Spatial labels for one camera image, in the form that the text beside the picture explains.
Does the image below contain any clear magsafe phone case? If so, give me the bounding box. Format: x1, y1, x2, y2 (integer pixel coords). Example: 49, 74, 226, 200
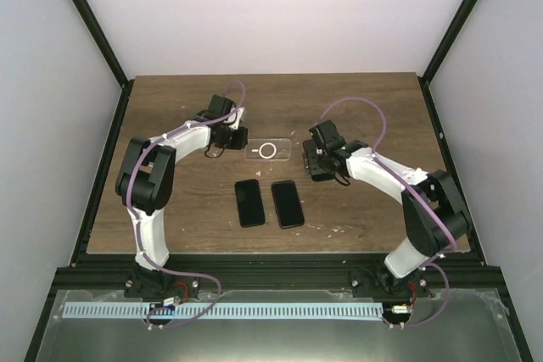
244, 138, 292, 162

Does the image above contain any pink phone black screen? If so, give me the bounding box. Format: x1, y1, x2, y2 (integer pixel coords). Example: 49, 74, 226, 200
272, 182, 304, 228

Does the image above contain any black phone case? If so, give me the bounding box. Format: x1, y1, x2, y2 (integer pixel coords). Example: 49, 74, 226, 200
270, 180, 305, 230
234, 179, 266, 228

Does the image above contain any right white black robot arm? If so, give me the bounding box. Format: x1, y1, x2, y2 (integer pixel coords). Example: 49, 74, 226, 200
303, 120, 473, 297

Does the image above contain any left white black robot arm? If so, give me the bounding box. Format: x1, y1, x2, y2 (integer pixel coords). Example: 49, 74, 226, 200
115, 95, 248, 298

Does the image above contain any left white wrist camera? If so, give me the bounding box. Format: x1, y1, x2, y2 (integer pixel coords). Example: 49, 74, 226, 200
226, 108, 246, 130

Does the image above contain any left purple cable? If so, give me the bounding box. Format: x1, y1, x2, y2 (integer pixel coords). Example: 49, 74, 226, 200
126, 80, 248, 333

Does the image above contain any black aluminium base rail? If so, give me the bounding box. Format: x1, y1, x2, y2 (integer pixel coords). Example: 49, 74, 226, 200
51, 253, 507, 293

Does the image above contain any right black frame post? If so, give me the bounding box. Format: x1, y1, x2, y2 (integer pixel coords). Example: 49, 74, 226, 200
422, 0, 508, 83

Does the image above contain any black frame post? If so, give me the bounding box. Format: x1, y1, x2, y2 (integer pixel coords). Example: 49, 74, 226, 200
422, 0, 508, 83
45, 0, 130, 88

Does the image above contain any light blue slotted cable duct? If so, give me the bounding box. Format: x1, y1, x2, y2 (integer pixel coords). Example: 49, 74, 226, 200
61, 302, 383, 321

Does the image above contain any left black frame post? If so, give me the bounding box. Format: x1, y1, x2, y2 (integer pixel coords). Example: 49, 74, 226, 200
45, 0, 130, 88

